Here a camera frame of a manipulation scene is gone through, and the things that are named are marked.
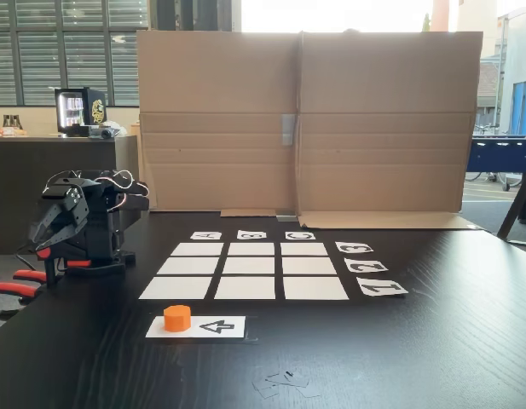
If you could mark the black stand leg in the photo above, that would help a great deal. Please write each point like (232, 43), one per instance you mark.
(518, 204)

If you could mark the brown cardboard panel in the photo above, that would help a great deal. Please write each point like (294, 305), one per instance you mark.
(215, 85)
(386, 106)

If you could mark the orange white box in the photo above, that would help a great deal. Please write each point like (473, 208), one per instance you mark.
(9, 132)

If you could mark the person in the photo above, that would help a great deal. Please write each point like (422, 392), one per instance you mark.
(352, 31)

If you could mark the white arrow paper sheet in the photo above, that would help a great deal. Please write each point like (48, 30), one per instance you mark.
(220, 327)

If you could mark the round orange token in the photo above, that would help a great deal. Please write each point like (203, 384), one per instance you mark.
(176, 318)

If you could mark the black mini fridge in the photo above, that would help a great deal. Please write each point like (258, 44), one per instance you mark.
(96, 108)

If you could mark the white paper grid square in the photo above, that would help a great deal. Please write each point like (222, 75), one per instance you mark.
(304, 249)
(175, 288)
(249, 265)
(188, 266)
(197, 249)
(244, 288)
(251, 249)
(309, 265)
(316, 288)

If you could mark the small gray device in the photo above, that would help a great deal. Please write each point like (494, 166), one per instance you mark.
(102, 133)

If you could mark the black orange clamp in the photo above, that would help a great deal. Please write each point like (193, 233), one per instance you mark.
(77, 263)
(15, 289)

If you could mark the paper label number 3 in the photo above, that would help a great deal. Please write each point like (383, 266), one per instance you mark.
(353, 248)

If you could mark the paper label number 1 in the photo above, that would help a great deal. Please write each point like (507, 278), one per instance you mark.
(382, 287)

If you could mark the brown bottle pack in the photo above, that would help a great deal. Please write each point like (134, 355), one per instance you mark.
(13, 121)

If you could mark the gray tape strip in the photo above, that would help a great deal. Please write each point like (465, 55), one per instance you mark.
(286, 218)
(288, 130)

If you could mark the dark counter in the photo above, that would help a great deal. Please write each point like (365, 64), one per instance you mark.
(32, 170)

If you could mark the blue foosball table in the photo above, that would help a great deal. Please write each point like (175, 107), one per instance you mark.
(497, 155)

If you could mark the paper label letter C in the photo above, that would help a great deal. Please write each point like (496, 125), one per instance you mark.
(300, 235)

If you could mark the paper label number 2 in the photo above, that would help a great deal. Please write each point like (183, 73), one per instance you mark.
(365, 265)

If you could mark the paper label letter A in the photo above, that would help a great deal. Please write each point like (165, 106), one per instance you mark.
(206, 235)

